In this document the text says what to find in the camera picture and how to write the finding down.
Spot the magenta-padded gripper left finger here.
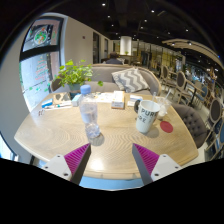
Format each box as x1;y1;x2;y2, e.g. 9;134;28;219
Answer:
42;142;92;186

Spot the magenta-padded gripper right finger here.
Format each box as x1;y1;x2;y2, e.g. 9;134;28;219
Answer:
131;142;183;186

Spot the clear blue-capped water bottle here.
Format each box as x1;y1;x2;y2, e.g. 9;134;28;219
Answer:
78;84;102;140

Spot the flat round red coaster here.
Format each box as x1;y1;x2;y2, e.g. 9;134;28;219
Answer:
159;120;174;134

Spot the white mug with black print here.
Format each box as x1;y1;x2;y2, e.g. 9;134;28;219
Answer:
134;99;161;135

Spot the clear plastic cup with straw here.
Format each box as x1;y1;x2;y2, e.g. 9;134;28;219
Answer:
154;88;173;121

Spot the grey tufted armchair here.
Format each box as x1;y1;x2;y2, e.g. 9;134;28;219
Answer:
171;103;208;149

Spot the light blue small box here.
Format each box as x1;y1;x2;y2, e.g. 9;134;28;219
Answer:
71;93;83;108

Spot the blue white flat pack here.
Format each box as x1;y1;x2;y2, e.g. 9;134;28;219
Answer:
40;98;54;109

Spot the wooden card stand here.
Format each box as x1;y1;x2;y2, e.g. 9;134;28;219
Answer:
53;92;72;104

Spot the white orange box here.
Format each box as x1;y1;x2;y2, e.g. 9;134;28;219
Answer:
111;90;126;110

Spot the grey white chevron pillow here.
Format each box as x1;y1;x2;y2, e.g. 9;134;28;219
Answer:
111;67;151;94

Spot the group of dining chairs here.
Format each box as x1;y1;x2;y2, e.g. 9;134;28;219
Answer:
159;64;224;161

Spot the green potted plant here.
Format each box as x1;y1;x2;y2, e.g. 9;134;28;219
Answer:
54;59;104;98

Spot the grey curved sofa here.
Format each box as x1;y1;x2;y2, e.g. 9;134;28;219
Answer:
49;63;163;96

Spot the person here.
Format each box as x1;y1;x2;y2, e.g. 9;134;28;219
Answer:
104;52;124;66

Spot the white round column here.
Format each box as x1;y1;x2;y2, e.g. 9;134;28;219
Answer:
119;35;133;56

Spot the group of ceiling lights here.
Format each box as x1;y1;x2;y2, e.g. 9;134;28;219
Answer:
99;1;208;46

